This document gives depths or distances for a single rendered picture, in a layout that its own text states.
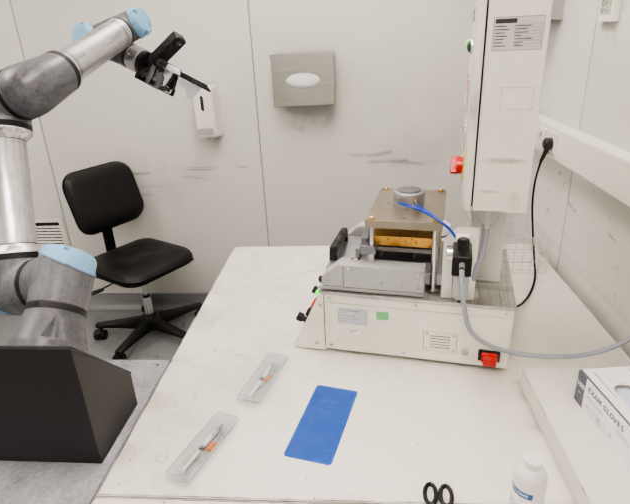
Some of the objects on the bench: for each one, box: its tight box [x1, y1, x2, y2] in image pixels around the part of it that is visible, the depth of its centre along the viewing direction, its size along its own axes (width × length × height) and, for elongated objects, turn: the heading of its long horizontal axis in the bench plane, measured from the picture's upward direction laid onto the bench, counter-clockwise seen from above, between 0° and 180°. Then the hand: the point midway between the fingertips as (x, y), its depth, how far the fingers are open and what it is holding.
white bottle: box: [509, 452, 548, 504], centre depth 81 cm, size 5×5×14 cm
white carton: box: [574, 366, 630, 487], centre depth 94 cm, size 12×23×7 cm, turn 9°
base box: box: [295, 294, 515, 369], centre depth 139 cm, size 54×38×17 cm
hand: (197, 81), depth 143 cm, fingers open, 14 cm apart
